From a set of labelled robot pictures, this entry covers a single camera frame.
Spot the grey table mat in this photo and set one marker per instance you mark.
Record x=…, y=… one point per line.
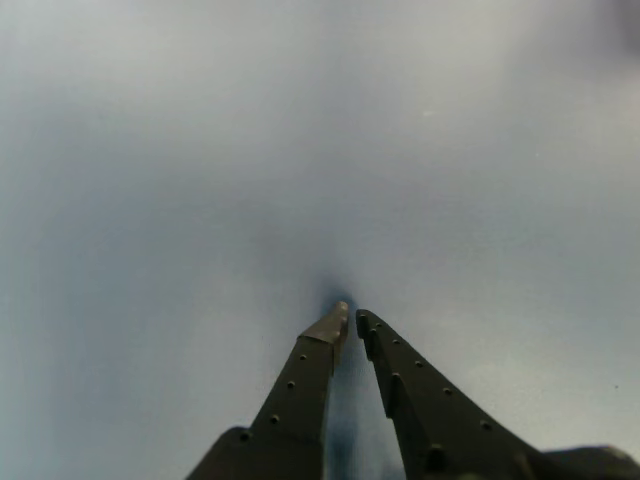
x=200, y=175

